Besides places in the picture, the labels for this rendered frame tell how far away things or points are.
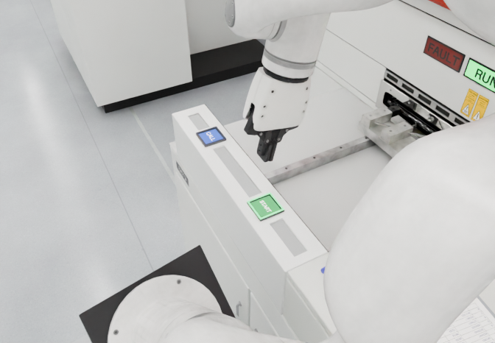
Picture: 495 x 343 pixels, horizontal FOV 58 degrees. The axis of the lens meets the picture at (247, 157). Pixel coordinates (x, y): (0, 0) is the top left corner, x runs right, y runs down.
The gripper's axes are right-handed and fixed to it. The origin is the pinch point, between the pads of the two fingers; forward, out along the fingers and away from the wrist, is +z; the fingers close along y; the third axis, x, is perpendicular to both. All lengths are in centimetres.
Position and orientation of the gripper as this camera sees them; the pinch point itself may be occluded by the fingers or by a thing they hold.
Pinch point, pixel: (266, 148)
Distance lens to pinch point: 80.4
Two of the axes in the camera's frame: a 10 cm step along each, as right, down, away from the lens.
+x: 4.8, 5.7, -6.7
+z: -1.8, 8.0, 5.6
